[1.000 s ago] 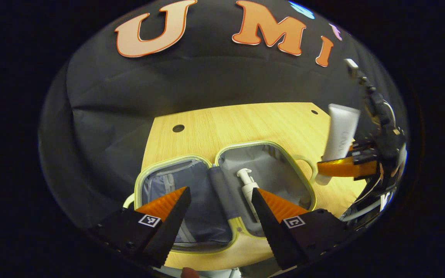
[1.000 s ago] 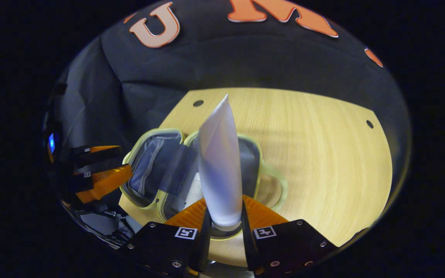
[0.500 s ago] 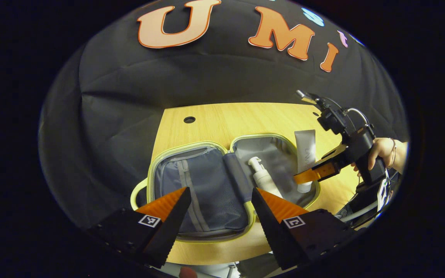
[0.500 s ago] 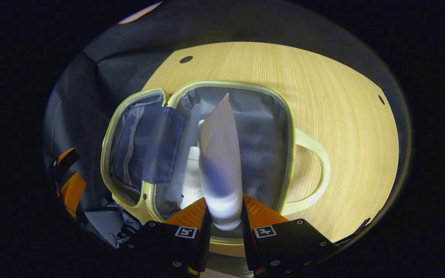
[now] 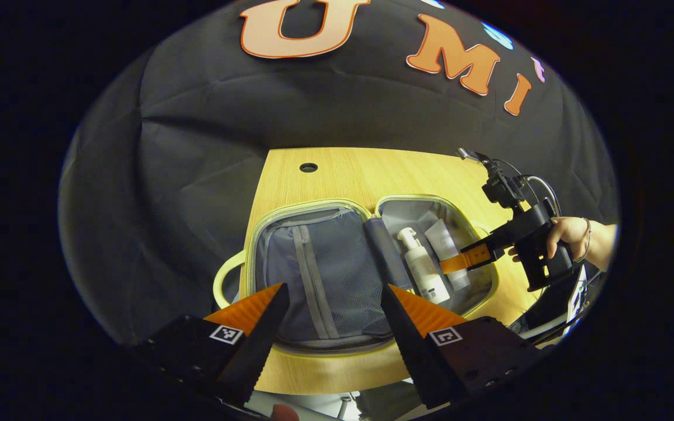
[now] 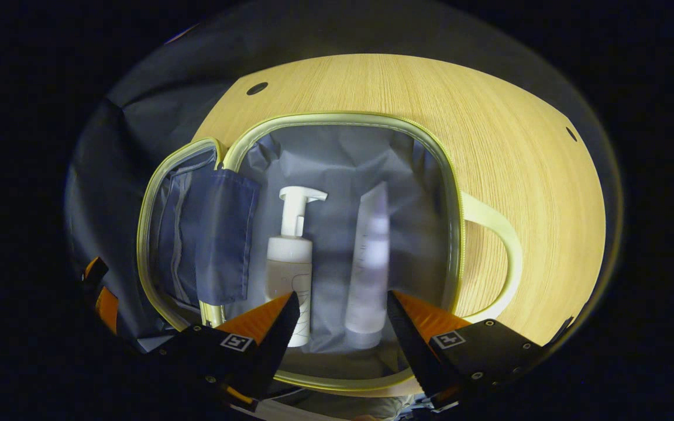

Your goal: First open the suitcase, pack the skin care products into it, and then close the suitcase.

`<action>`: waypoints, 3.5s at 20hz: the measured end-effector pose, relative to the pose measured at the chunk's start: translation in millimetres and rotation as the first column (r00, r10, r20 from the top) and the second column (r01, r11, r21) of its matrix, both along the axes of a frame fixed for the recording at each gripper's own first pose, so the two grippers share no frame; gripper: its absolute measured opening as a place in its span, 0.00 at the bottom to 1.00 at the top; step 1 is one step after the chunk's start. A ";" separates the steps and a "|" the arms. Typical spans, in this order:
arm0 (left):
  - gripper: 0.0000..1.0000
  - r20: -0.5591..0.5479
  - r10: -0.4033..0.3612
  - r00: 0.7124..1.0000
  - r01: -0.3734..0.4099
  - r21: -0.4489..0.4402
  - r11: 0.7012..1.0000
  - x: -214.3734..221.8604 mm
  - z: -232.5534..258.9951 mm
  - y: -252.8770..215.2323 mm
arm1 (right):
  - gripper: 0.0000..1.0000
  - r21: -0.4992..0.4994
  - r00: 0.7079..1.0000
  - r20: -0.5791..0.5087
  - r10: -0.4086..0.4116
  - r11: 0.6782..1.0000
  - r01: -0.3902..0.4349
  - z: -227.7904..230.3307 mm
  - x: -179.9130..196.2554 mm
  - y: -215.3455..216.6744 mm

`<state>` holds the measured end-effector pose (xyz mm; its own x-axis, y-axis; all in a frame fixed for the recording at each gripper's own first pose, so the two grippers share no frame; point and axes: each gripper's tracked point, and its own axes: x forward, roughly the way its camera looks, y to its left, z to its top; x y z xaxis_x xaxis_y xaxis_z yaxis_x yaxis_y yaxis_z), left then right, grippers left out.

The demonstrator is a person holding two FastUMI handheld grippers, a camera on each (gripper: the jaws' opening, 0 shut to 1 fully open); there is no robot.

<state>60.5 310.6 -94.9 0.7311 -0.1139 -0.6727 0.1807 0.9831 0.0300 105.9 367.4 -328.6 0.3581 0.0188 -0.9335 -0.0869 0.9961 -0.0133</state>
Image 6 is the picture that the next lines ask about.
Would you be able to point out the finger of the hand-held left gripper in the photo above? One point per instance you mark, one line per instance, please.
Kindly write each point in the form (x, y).
(106, 304)

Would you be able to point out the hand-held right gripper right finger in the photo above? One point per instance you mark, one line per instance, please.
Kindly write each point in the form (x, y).
(410, 339)

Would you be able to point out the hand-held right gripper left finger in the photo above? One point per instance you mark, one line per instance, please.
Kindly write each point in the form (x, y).
(278, 333)

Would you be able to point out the white pump bottle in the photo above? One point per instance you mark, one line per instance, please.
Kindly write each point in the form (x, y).
(288, 257)

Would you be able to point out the white squeeze tube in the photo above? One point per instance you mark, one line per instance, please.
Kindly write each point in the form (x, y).
(369, 263)

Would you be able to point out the pale yellow suitcase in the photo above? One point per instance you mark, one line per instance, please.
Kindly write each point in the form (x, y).
(348, 164)

